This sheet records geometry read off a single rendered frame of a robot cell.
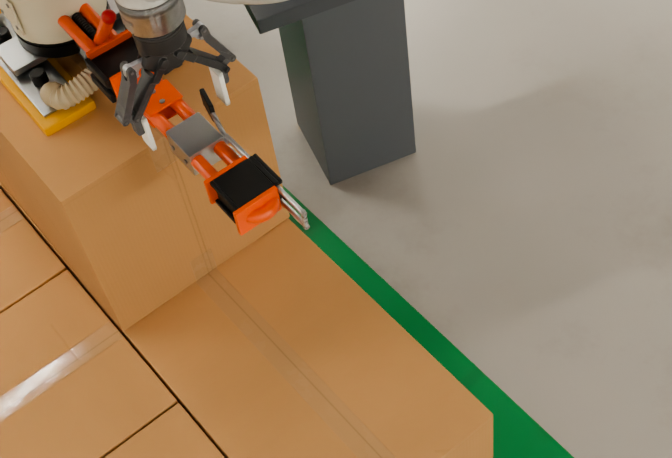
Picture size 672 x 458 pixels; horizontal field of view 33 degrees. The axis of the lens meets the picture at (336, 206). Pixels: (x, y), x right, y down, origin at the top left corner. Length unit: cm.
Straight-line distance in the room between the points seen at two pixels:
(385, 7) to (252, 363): 96
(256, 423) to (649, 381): 102
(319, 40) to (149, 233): 79
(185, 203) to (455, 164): 115
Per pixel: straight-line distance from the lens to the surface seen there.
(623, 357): 274
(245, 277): 223
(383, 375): 208
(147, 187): 200
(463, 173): 304
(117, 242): 204
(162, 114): 179
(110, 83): 185
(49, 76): 208
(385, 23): 272
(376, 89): 286
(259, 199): 162
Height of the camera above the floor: 235
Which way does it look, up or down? 52 degrees down
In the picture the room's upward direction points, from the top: 10 degrees counter-clockwise
